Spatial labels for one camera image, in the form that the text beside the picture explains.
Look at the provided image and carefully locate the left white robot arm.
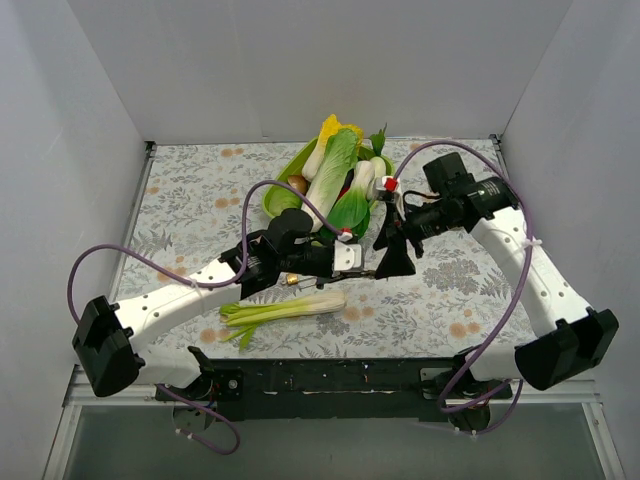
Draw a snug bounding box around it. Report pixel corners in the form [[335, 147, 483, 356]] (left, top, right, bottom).
[[72, 209, 374, 400]]

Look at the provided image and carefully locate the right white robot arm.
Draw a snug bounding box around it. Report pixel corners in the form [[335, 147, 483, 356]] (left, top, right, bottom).
[[374, 153, 619, 398]]

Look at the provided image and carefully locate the small brass padlock open shackle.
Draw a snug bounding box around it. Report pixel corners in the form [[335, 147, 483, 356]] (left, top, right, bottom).
[[284, 273, 317, 290]]

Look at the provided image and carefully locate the toy bok choy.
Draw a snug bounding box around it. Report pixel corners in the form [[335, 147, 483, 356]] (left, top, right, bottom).
[[350, 156, 388, 201]]

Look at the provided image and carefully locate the toy green cabbage head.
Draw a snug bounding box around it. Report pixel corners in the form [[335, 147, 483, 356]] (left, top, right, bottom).
[[268, 186, 302, 216]]

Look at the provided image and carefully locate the toy brown mushroom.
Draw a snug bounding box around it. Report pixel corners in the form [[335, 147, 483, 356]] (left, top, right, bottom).
[[287, 174, 309, 195]]

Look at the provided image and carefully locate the toy celery stalk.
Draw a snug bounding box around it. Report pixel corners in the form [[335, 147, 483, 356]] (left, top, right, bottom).
[[219, 290, 347, 350]]

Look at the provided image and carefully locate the large toy napa cabbage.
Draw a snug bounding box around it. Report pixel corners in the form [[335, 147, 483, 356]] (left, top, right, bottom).
[[300, 128, 368, 233]]

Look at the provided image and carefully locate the green plastic basket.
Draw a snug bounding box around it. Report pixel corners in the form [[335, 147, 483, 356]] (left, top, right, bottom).
[[264, 129, 392, 237]]

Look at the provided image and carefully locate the yellow toy cabbage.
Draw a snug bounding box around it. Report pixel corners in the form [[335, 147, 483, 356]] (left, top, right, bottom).
[[301, 114, 364, 182]]

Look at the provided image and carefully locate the toy leafy green sprig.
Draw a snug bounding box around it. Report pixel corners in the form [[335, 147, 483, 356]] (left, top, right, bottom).
[[369, 125, 387, 156]]

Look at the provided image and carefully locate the floral table mat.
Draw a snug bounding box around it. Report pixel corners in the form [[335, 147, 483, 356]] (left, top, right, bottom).
[[116, 143, 535, 358]]

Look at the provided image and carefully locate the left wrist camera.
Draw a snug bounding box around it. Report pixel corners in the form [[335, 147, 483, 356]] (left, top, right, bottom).
[[332, 240, 364, 277]]

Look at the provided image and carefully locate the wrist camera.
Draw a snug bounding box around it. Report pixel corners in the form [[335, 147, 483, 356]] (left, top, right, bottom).
[[332, 240, 364, 277], [375, 176, 402, 202]]

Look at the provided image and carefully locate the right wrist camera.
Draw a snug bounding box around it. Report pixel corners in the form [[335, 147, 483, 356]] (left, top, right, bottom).
[[375, 176, 402, 202]]

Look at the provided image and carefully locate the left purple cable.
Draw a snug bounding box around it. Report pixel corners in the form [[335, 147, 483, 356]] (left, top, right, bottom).
[[67, 179, 351, 455]]

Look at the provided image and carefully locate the purple cable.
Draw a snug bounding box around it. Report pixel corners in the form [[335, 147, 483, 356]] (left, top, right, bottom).
[[67, 179, 351, 455], [394, 140, 535, 435]]

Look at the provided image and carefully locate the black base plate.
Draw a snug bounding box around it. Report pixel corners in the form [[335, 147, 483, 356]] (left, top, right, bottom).
[[89, 349, 516, 424]]

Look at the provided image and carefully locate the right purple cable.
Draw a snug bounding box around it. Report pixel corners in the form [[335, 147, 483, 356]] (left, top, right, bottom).
[[394, 140, 535, 435]]

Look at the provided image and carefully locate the aluminium frame rail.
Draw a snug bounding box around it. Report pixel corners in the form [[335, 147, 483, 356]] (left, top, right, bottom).
[[42, 362, 626, 480]]

